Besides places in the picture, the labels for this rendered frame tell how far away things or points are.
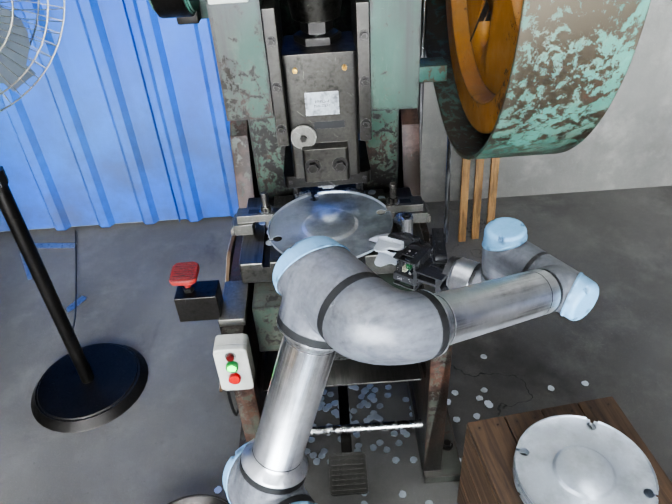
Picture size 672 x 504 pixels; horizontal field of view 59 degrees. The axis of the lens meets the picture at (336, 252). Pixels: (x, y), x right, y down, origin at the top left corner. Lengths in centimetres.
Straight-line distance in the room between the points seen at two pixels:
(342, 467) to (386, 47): 106
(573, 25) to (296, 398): 68
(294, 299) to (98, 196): 216
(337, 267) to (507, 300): 26
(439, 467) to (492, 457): 36
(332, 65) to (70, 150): 181
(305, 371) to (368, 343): 17
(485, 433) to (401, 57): 88
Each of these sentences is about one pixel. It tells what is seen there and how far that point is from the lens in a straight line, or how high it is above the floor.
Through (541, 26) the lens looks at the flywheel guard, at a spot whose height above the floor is 129.
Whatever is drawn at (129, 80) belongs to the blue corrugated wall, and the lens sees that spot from 265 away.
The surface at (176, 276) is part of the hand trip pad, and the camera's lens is 134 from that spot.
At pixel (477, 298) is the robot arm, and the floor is 100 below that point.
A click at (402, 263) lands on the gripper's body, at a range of 121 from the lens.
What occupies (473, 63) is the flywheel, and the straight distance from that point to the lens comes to 149.
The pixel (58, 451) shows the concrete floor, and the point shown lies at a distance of 213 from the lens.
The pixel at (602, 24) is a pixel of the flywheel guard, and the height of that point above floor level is 129.
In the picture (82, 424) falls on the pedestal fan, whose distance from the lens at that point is 214.
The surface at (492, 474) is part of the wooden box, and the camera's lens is 146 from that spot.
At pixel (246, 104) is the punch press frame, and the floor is 109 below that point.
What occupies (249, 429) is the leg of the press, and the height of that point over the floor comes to 28.
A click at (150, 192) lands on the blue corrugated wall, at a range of 287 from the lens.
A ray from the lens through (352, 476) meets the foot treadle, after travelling 165.
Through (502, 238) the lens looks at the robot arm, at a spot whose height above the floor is 94.
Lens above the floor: 156
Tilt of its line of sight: 37 degrees down
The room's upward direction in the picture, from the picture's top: 4 degrees counter-clockwise
